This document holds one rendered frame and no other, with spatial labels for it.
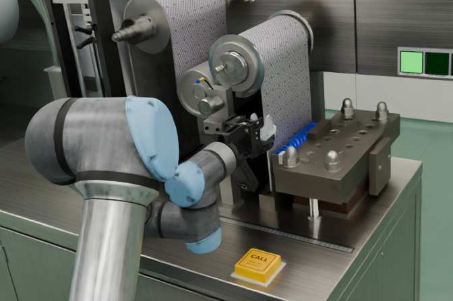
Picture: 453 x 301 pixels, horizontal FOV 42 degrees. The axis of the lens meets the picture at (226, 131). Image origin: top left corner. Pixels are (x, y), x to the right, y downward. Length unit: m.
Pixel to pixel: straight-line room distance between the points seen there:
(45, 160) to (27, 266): 0.94
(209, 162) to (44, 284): 0.79
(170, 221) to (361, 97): 3.19
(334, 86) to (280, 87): 2.92
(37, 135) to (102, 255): 0.20
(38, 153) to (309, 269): 0.61
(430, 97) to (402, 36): 2.60
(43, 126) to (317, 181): 0.65
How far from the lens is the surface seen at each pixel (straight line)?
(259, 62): 1.29
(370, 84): 4.18
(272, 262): 1.20
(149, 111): 0.78
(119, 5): 1.54
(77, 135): 0.81
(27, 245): 1.72
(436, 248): 2.91
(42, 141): 0.84
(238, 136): 1.21
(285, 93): 1.41
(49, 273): 1.70
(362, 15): 1.52
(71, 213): 1.56
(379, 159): 1.42
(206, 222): 1.15
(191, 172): 1.09
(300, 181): 1.30
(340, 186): 1.27
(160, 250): 1.33
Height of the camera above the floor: 1.62
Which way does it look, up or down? 22 degrees down
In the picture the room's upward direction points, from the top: 7 degrees counter-clockwise
